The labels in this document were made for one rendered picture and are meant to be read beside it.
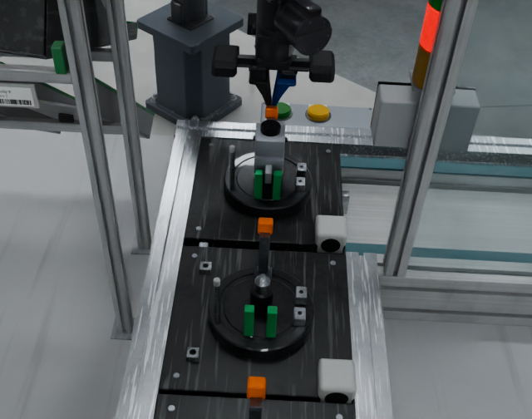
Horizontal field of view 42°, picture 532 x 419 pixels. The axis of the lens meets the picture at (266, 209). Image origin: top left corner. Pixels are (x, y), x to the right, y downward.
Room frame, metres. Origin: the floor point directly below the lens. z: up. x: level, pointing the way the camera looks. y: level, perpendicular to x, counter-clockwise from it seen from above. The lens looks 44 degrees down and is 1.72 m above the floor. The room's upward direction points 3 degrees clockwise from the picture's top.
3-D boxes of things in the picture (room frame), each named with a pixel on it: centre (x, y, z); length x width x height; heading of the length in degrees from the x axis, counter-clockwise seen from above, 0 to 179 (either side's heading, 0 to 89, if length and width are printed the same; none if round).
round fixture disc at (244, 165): (0.83, 0.00, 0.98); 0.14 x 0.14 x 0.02
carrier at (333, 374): (0.57, 0.00, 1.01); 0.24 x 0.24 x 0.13; 0
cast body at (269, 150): (0.82, 0.00, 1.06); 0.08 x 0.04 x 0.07; 0
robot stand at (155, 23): (1.19, 0.16, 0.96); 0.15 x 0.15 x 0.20; 53
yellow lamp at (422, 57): (0.71, -0.19, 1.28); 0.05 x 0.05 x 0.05
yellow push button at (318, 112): (1.04, -0.09, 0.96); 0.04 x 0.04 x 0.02
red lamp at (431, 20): (0.71, -0.19, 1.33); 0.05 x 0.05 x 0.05
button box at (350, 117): (1.04, -0.09, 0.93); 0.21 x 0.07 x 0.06; 90
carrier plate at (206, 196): (0.83, 0.00, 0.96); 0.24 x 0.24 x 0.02; 0
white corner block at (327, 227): (0.73, -0.10, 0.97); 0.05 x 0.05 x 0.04; 0
